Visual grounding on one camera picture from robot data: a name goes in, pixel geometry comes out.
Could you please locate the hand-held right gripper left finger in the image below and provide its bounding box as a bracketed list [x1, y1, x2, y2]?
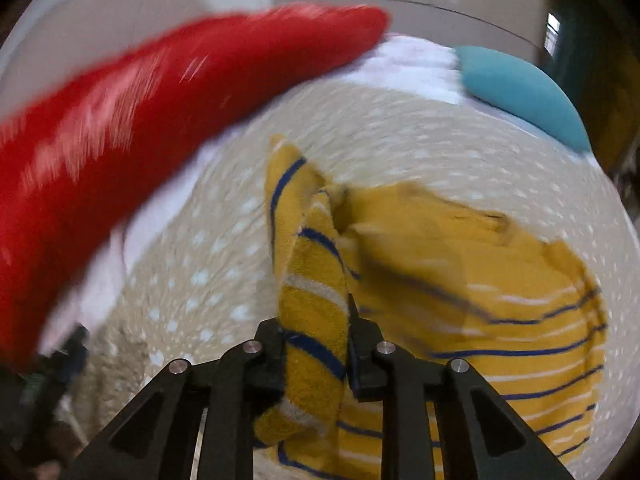
[60, 318, 287, 480]

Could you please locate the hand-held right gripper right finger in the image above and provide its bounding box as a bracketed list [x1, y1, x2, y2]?
[347, 294, 576, 480]

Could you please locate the yellow striped sweater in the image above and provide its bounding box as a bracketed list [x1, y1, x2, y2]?
[253, 135, 609, 480]

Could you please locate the beige dotted bed cover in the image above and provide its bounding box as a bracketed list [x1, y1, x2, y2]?
[70, 81, 636, 480]

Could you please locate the red quilt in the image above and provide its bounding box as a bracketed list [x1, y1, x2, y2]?
[0, 3, 391, 371]

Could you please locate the white bed sheet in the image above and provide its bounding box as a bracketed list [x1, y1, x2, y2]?
[40, 33, 601, 356]

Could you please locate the teal pillow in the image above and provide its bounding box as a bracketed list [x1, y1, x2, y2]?
[454, 46, 592, 154]

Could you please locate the pink headboard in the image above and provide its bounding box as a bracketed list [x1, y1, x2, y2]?
[0, 0, 271, 121]

